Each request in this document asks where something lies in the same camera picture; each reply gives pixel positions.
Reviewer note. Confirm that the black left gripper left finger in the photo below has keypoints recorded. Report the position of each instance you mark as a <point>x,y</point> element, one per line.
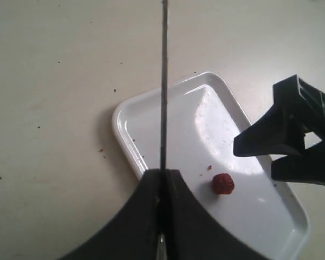
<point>133,232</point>

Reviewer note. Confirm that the white rectangular plastic tray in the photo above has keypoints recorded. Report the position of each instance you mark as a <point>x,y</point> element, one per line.
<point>203,118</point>

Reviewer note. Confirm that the red berry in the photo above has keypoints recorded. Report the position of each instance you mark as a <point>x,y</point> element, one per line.
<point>222,184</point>

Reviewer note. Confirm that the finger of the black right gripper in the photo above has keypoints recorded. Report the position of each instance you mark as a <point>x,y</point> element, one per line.
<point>298,164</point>
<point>298,108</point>

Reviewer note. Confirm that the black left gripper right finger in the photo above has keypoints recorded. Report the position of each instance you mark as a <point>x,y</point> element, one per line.
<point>190,232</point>

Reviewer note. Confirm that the thin metal skewer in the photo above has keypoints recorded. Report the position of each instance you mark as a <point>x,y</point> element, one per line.
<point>164,80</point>

